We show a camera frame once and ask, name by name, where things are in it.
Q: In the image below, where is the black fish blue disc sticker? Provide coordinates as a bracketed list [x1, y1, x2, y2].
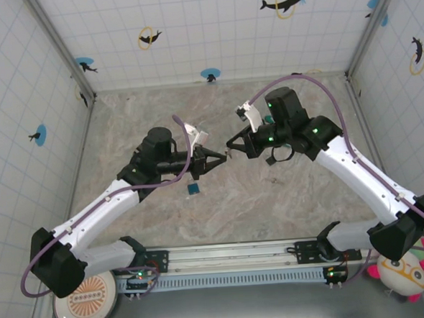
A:
[200, 67, 222, 84]

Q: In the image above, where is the black shark blue disc sticker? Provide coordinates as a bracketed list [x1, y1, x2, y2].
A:
[75, 56, 98, 75]

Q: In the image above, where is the black diver blue disc sticker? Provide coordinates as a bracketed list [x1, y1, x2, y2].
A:
[28, 124, 48, 147]

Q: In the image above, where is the round orange patterned plate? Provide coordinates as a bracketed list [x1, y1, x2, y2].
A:
[51, 271, 119, 318]

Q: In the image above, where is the white pink plush toy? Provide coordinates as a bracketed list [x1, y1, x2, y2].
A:
[364, 237, 424, 306]

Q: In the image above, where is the aluminium table side rail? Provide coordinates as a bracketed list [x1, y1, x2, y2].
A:
[49, 96, 106, 253]

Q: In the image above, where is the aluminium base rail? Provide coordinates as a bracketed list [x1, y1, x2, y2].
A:
[109, 232, 377, 281]

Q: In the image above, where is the black figure yellow ring sticker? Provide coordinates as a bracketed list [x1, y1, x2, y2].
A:
[73, 83, 89, 109]

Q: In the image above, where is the black whale yellow ring sticker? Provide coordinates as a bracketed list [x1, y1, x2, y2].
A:
[259, 0, 315, 22]

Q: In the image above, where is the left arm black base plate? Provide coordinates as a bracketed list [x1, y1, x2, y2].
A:
[108, 248, 172, 278]

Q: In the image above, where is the black dolphin yellow ring sticker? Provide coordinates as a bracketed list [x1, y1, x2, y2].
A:
[137, 24, 164, 51]

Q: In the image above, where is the aluminium corner post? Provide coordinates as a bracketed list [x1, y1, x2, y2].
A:
[341, 0, 409, 81]
[24, 0, 98, 106]

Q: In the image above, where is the slotted grey cable duct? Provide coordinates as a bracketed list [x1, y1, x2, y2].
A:
[115, 266, 329, 295]

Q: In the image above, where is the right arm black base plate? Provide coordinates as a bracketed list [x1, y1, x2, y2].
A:
[294, 237, 363, 265]

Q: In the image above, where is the blue disc wall sticker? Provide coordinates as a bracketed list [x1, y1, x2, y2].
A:
[364, 0, 390, 28]

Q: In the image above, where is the black seahorse yellow ring sticker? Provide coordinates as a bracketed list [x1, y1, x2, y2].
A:
[407, 36, 424, 76]

